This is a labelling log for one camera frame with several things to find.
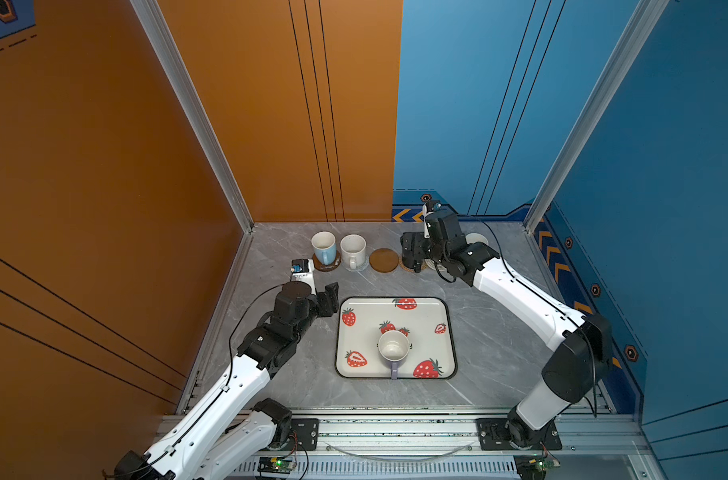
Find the brown round wooden coaster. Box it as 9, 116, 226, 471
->
370, 248, 401, 273

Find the dark scratched wooden coaster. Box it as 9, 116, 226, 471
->
312, 252, 342, 272

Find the plain white mug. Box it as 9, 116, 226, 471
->
465, 232, 490, 246

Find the white mug blue handle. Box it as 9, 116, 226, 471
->
311, 231, 337, 264

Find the white mug purple handle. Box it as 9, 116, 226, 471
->
377, 330, 412, 380

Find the grey blue rope coaster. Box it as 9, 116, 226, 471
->
345, 257, 370, 272

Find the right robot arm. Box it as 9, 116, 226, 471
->
401, 200, 615, 450

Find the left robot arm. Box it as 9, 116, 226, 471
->
103, 280, 340, 479

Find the strawberry print serving tray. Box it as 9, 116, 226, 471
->
336, 297, 458, 380

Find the left green circuit board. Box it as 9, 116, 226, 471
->
256, 457, 298, 479

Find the green circuit board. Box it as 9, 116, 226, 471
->
256, 457, 298, 479
514, 456, 561, 480

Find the right green circuit board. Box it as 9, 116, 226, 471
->
514, 456, 561, 480

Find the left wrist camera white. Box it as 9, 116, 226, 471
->
291, 259, 316, 294

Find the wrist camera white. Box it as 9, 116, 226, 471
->
422, 199, 442, 239
291, 259, 316, 294

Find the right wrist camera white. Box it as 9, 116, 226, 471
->
422, 199, 442, 239

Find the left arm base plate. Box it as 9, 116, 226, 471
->
262, 418, 320, 452

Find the aluminium front rail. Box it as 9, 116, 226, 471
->
227, 410, 663, 479

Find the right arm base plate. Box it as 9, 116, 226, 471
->
476, 418, 563, 451

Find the aluminium corner post right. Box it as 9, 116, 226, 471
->
523, 0, 669, 234

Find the aluminium corner post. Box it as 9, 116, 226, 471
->
130, 0, 254, 234
523, 0, 669, 234

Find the aluminium corner post left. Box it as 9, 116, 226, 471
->
130, 0, 254, 234

